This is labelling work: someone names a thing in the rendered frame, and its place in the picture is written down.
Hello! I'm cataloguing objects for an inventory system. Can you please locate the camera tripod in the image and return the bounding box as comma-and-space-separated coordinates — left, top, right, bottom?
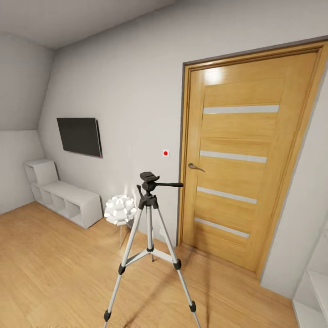
103, 172, 201, 328

